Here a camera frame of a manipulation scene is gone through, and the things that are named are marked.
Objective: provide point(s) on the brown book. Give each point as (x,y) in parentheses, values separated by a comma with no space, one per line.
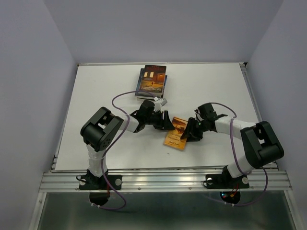
(156,67)

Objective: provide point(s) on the orange back cover book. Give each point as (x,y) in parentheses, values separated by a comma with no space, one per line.
(173,138)

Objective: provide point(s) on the aluminium table frame rail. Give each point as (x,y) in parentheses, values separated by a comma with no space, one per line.
(149,166)

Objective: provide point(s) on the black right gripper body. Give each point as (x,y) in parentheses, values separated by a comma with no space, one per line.
(201,127)

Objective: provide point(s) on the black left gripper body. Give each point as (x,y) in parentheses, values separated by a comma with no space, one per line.
(156,120)

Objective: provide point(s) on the Little Women floral book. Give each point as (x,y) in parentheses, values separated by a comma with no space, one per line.
(154,75)

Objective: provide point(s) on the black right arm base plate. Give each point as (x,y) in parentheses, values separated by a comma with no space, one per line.
(217,181)

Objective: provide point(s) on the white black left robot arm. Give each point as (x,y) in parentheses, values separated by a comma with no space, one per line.
(99,132)

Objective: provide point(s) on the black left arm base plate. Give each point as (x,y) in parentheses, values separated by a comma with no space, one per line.
(90,182)

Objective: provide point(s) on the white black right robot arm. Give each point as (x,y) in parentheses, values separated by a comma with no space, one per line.
(254,145)

